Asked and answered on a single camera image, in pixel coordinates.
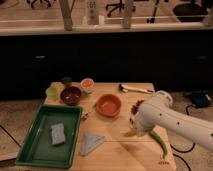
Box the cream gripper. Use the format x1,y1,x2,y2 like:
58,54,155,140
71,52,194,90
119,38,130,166
129,118,146,137

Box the yellow banana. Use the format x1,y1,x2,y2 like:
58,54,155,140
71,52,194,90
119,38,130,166
124,129,138,137

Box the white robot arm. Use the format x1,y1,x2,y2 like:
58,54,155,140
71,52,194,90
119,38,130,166
131,90,213,151

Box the red bowl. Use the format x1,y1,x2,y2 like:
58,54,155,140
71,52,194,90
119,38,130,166
95,94,121,117

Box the dark maroon bowl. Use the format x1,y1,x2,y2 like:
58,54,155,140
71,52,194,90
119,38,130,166
60,86,82,105

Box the brown grape bunch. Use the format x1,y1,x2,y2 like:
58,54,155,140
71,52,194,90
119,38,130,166
131,100,144,115

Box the green chili pepper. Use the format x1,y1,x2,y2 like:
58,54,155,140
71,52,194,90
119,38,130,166
149,131,168,159

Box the grey folded cloth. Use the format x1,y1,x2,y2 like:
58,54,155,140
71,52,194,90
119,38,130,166
79,132,106,156

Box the black floor device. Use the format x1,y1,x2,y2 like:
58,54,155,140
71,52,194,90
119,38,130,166
185,91,211,108

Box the small metal spoon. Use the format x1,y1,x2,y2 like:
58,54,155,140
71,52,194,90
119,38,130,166
81,104,96,120

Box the orange filled white cup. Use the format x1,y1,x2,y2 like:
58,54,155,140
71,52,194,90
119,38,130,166
80,78,94,94

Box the dark small cup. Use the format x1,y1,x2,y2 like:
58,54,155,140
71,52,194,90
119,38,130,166
61,77,72,87

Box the grey blue sponge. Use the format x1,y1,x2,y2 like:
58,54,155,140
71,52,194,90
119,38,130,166
51,123,66,145

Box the green plastic tray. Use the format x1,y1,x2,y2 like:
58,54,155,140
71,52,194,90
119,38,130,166
16,105,82,169

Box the light green cup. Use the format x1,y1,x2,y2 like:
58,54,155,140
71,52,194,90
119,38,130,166
46,86,59,100

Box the white handled brush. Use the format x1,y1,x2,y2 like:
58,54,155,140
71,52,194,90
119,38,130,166
118,84,154,94

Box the black power cable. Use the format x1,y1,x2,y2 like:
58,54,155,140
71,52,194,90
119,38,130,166
170,103,198,171

